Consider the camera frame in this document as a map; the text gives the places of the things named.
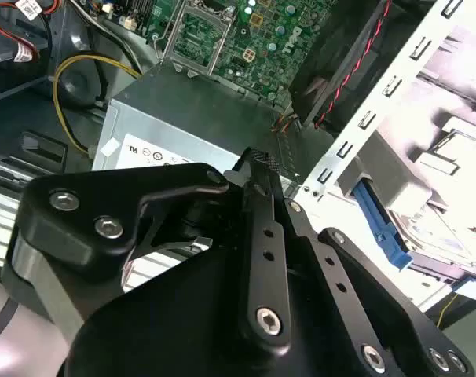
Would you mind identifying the hard disk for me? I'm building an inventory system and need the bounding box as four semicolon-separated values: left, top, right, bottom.
350;176;476;276

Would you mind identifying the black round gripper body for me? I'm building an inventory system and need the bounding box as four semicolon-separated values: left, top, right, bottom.
64;235;476;377

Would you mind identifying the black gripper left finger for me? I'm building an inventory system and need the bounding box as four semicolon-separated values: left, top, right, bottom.
2;147;294;353

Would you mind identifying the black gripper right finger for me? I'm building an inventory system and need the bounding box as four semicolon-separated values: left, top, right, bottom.
257;151;476;377

